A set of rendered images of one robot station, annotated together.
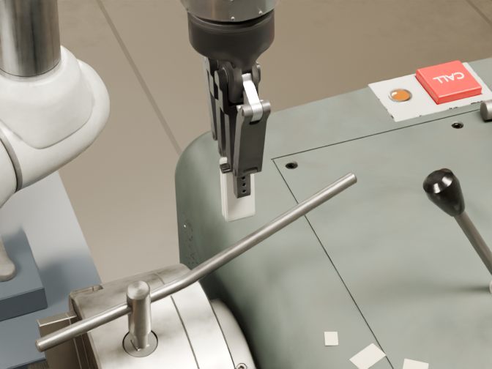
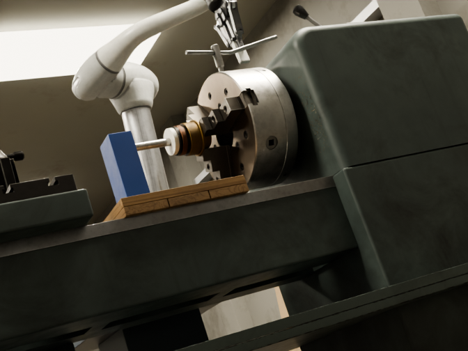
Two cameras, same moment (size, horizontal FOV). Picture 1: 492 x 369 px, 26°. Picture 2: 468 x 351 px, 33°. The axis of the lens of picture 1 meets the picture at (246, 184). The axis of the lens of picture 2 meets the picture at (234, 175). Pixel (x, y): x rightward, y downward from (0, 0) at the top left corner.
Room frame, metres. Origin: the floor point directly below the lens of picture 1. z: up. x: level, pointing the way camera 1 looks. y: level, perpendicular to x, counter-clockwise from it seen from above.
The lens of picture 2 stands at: (-1.24, 0.48, 0.45)
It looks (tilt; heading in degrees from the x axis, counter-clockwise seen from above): 15 degrees up; 350
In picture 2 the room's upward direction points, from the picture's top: 19 degrees counter-clockwise
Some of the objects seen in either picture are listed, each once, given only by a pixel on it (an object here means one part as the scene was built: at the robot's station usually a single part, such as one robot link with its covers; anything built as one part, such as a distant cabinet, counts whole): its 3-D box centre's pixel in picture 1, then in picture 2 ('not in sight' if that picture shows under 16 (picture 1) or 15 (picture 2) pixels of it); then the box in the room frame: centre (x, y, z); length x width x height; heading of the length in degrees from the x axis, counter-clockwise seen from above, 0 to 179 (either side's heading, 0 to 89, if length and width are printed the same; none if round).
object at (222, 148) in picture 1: (230, 105); (228, 28); (0.78, 0.01, 1.42); 0.04 x 0.01 x 0.11; 110
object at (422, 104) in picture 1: (429, 108); not in sight; (1.02, -0.22, 1.23); 0.13 x 0.08 x 0.06; 110
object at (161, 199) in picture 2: not in sight; (161, 221); (0.57, 0.37, 0.89); 0.36 x 0.30 x 0.04; 20
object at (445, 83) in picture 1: (448, 84); not in sight; (1.03, -0.24, 1.26); 0.06 x 0.06 x 0.02; 20
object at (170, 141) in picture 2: not in sight; (150, 145); (0.58, 0.34, 1.08); 0.13 x 0.07 x 0.07; 110
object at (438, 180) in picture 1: (443, 192); (300, 12); (0.71, -0.18, 1.38); 0.04 x 0.03 x 0.05; 110
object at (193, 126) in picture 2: not in sight; (190, 138); (0.62, 0.24, 1.08); 0.09 x 0.09 x 0.09; 20
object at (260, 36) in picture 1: (232, 48); (221, 7); (0.77, 0.01, 1.49); 0.08 x 0.07 x 0.09; 20
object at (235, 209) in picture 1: (239, 189); (241, 51); (0.76, 0.01, 1.34); 0.03 x 0.01 x 0.07; 110
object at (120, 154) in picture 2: not in sight; (128, 181); (0.55, 0.42, 1.00); 0.08 x 0.06 x 0.23; 20
